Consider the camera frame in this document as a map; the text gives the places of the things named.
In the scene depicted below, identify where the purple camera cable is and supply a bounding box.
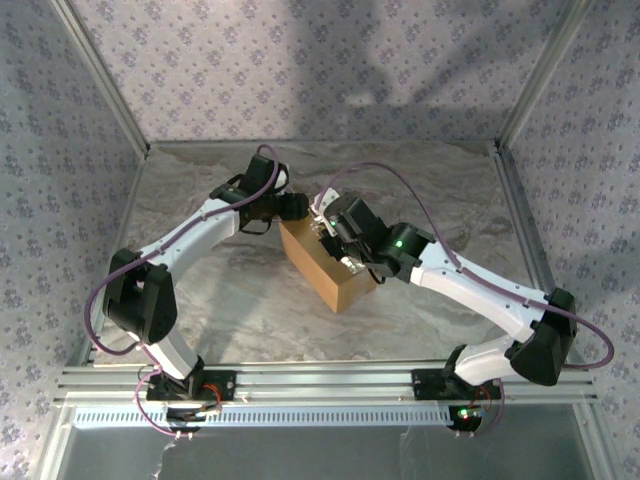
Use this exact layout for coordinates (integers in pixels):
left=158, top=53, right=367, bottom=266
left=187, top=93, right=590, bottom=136
left=84, top=143, right=281, bottom=440
left=319, top=162, right=615, bottom=439

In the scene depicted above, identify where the white torn film scrap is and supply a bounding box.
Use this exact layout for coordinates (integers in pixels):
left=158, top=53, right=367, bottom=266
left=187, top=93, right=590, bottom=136
left=149, top=439, right=176, bottom=479

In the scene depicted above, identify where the clear shiny tape strip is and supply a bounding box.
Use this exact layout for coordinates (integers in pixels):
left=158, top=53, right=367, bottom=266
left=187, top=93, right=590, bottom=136
left=309, top=219, right=366, bottom=275

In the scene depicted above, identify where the aluminium floor rail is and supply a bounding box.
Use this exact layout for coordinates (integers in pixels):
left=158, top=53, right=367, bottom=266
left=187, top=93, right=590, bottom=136
left=37, top=149, right=151, bottom=480
left=492, top=139, right=619, bottom=480

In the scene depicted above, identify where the brown cardboard express box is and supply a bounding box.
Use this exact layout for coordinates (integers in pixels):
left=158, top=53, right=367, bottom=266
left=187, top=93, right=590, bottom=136
left=278, top=215, right=377, bottom=315

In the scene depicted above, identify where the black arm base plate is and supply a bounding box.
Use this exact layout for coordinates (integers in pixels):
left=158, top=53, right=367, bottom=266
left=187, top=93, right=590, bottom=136
left=410, top=367, right=504, bottom=434
left=144, top=367, right=239, bottom=436

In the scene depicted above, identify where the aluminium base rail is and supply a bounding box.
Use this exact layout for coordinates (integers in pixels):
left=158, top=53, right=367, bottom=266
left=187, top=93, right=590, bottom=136
left=54, top=360, right=599, bottom=407

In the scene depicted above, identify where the white slotted cable duct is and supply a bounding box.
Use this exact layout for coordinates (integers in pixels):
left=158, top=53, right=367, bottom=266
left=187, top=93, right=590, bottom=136
left=72, top=405, right=494, bottom=429

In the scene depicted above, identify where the aluminium frame post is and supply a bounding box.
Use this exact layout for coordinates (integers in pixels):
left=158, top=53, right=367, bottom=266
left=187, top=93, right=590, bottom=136
left=494, top=0, right=599, bottom=151
left=49, top=0, right=151, bottom=157

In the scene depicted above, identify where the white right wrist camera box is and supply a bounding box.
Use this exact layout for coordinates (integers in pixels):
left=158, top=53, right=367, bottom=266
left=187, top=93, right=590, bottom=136
left=308, top=188, right=345, bottom=221

